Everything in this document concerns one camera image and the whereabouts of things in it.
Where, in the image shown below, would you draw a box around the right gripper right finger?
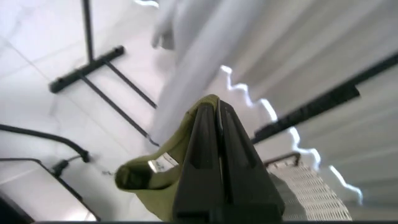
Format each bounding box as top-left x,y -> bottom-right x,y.
219,99 -> 285,222

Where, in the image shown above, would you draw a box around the black cable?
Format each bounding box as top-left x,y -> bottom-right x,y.
0,123 -> 91,178

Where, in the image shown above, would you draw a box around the green garment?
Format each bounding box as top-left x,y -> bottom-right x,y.
114,94 -> 220,222

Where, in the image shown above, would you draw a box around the black clothes rack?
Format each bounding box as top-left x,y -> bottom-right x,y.
49,0 -> 398,147

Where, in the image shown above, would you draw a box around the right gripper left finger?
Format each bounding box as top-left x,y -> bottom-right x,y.
172,104 -> 224,222

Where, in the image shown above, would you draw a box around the white curtain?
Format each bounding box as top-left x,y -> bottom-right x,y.
217,0 -> 398,212

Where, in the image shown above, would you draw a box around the white laundry basket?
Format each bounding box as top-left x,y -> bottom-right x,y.
262,152 -> 354,222

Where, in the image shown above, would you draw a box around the pale grey shorts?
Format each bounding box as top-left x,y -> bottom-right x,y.
150,0 -> 265,147

